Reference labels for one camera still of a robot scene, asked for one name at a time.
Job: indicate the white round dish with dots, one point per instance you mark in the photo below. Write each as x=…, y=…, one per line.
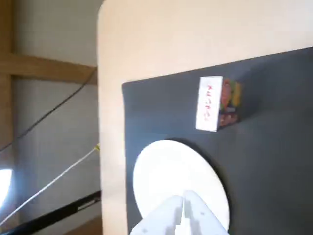
x=176, y=169

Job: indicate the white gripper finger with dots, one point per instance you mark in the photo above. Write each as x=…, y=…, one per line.
x=161, y=215
x=200, y=215

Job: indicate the colourful printed candy box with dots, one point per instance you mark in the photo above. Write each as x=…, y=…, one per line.
x=210, y=105

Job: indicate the dark grey mat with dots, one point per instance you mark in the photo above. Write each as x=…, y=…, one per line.
x=264, y=137

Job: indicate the wooden shelf frame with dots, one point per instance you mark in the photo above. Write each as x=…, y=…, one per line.
x=7, y=80

